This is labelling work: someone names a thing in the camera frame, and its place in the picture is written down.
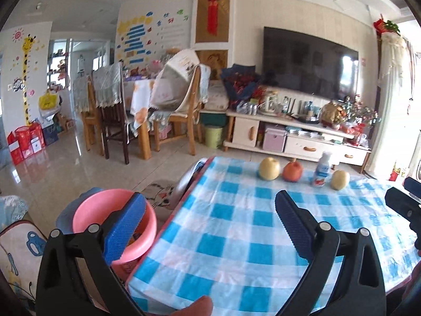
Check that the light green waste bin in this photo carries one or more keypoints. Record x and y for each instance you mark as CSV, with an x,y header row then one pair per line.
x,y
213,136

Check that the cat print floor mat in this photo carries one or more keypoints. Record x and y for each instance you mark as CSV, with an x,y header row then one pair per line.
x,y
161,192

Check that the dark blue flower bouquet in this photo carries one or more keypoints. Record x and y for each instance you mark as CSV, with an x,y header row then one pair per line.
x,y
241,85

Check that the red curtain flower decoration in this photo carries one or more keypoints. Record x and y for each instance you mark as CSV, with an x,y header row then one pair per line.
x,y
386,26

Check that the blue checked tablecloth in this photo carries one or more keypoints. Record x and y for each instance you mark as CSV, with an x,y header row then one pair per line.
x,y
236,237

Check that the yellow bag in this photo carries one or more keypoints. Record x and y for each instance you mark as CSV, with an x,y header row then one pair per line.
x,y
48,100

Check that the blue and yellow wall stickers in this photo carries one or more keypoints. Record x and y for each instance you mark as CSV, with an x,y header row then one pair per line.
x,y
138,39

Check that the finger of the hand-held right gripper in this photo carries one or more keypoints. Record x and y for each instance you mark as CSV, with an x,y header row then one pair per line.
x,y
408,210
413,187

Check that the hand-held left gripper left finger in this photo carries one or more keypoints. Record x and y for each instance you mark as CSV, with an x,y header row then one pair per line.
x,y
123,233

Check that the pink storage box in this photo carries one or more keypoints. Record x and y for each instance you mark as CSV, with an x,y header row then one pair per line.
x,y
274,140

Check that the white curtain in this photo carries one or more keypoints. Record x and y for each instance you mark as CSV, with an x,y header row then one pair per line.
x,y
391,105

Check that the pink plastic basin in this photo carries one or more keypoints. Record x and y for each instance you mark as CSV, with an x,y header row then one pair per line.
x,y
98,204

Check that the cartoon print seat cushion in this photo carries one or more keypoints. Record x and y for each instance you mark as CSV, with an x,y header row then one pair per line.
x,y
19,253

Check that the yellow pear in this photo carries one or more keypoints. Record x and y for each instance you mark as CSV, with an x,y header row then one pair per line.
x,y
340,179

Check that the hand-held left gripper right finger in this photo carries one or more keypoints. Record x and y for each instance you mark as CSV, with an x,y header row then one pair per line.
x,y
296,227

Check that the yellow apple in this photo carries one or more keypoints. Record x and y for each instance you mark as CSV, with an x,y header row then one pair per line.
x,y
269,168

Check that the black flat television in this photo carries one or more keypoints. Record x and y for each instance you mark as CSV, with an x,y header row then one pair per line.
x,y
309,62

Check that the white milk bottle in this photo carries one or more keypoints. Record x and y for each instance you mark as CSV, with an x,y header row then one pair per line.
x,y
321,170

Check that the lace sofa cover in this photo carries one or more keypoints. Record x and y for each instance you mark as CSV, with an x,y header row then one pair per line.
x,y
11,209

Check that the white mesh food cover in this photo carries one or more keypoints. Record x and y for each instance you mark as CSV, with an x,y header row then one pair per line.
x,y
174,82

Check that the red flower arrangement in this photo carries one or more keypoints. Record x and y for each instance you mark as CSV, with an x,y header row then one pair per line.
x,y
360,118

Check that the dark wooden chair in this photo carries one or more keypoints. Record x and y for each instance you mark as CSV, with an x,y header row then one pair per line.
x,y
111,115

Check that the red apple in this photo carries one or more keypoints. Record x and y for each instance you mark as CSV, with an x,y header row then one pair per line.
x,y
292,170

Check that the red gift bag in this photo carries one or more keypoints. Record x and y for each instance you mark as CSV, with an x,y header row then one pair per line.
x,y
25,141
14,149
37,136

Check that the golden ornament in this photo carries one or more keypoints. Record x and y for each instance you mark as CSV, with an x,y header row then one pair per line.
x,y
330,113

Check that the white television cabinet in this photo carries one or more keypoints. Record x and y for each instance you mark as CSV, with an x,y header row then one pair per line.
x,y
302,143

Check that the giraffe height wall sticker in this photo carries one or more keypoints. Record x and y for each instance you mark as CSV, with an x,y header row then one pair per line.
x,y
26,72

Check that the person's left hand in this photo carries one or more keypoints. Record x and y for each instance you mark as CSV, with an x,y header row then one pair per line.
x,y
197,306

